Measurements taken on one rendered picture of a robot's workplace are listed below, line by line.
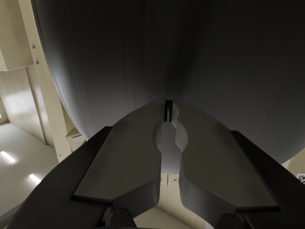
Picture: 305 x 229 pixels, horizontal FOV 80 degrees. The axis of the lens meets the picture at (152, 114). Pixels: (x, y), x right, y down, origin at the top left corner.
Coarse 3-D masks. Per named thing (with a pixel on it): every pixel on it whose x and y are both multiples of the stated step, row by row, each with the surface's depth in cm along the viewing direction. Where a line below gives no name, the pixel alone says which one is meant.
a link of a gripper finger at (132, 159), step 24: (120, 120) 9; (144, 120) 9; (120, 144) 8; (144, 144) 8; (96, 168) 7; (120, 168) 7; (144, 168) 7; (96, 192) 6; (120, 192) 6; (144, 192) 6
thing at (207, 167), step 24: (192, 120) 9; (216, 120) 9; (192, 144) 8; (216, 144) 8; (192, 168) 7; (216, 168) 7; (240, 168) 7; (192, 192) 6; (216, 192) 6; (240, 192) 6; (264, 192) 6; (216, 216) 6
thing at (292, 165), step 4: (304, 148) 38; (300, 152) 38; (304, 152) 38; (296, 156) 39; (300, 156) 39; (304, 156) 39; (288, 160) 40; (292, 160) 39; (296, 160) 39; (300, 160) 39; (304, 160) 39; (284, 164) 41; (288, 164) 40; (292, 164) 40; (296, 164) 40; (300, 164) 39; (304, 164) 39; (288, 168) 40; (292, 168) 40; (296, 168) 40; (300, 168) 40; (304, 168) 40; (292, 172) 40; (296, 172) 40; (300, 172) 40; (304, 172) 40
